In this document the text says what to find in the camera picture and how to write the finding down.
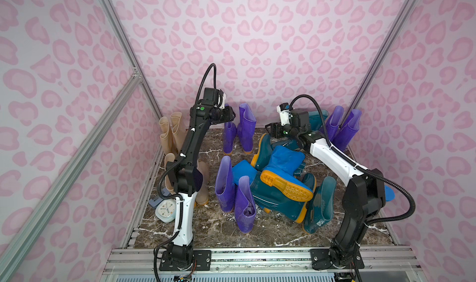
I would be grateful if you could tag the blue cap water bottle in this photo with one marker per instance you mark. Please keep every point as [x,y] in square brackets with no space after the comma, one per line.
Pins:
[389,193]

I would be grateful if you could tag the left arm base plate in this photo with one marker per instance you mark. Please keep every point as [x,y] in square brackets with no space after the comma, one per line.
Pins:
[185,260]

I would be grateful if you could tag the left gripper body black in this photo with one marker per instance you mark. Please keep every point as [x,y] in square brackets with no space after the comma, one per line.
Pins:
[227,115]

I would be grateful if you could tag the large purple boot back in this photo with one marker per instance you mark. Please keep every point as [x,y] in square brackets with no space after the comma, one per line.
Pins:
[246,128]

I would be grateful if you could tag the large teal boot yellow sole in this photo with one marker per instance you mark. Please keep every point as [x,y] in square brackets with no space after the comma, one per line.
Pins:
[276,190]

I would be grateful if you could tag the teal rain boot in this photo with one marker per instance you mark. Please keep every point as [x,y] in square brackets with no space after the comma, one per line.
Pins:
[320,209]
[315,121]

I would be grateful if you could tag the blue rain boot yellow sole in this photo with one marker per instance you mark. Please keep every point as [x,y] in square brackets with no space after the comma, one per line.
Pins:
[284,170]

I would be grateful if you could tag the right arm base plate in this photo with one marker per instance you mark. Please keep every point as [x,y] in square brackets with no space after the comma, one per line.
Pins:
[333,259]

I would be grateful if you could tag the right aluminium frame post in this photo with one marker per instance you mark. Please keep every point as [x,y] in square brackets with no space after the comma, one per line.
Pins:
[401,18]

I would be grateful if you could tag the left aluminium frame strut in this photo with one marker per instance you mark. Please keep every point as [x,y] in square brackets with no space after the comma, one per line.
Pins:
[23,242]

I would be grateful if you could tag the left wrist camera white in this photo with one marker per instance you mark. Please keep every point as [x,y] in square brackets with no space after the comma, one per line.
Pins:
[222,99]

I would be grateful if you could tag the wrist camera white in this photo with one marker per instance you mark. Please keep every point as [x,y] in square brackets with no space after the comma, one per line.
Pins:
[222,99]
[284,113]

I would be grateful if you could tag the aluminium front rail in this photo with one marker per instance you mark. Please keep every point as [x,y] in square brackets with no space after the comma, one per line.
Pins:
[274,264]

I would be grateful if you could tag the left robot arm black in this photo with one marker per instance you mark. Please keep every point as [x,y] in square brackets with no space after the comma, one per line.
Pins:
[187,180]

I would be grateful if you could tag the purple rain boot front left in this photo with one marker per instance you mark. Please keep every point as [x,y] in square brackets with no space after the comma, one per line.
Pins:
[225,189]

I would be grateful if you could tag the purple rain boot small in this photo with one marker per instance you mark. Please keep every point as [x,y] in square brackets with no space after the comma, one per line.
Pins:
[333,121]
[348,130]

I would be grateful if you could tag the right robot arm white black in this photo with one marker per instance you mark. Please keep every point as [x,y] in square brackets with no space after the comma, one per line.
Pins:
[362,200]

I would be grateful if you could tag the left back aluminium post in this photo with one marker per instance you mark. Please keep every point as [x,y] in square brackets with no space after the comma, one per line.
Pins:
[124,42]

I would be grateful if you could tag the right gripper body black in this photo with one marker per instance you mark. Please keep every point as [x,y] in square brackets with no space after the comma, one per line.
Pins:
[275,129]

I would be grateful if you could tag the purple rain boot front right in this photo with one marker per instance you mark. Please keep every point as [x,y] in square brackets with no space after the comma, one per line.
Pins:
[245,211]

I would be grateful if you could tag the large purple boot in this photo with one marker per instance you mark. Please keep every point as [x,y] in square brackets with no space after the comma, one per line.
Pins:
[246,128]
[229,135]

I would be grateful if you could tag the teal boot behind blue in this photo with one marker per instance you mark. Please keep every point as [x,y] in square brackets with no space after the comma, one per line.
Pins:
[262,158]

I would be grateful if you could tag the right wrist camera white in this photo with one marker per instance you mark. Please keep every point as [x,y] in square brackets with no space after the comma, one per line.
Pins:
[284,113]

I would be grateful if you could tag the large purple boot front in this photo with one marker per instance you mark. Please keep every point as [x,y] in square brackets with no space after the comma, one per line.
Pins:
[229,135]

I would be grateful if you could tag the teal rain boot upright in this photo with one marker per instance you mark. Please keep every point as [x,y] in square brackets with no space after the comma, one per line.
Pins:
[315,121]

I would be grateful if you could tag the beige rain boot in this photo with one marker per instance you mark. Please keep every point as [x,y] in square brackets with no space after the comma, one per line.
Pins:
[166,136]
[202,195]
[169,161]
[178,129]

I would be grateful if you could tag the small white alarm clock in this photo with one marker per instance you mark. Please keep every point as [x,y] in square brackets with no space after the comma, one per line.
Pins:
[166,210]

